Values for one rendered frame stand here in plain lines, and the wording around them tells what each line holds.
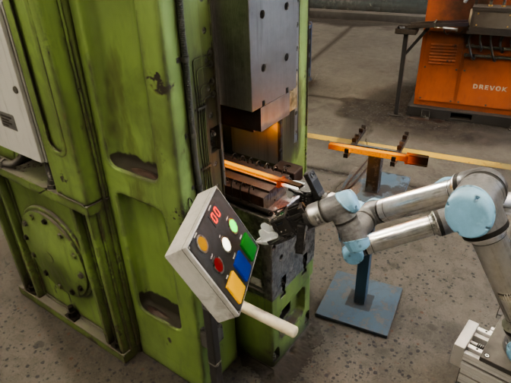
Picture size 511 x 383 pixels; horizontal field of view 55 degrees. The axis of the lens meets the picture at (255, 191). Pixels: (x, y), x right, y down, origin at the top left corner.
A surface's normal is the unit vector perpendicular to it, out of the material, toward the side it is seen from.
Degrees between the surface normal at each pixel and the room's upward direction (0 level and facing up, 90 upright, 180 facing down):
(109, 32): 89
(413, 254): 0
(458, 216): 84
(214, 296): 90
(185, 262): 90
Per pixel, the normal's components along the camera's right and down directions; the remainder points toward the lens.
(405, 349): -0.04, -0.85
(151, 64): -0.58, 0.43
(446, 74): -0.37, 0.53
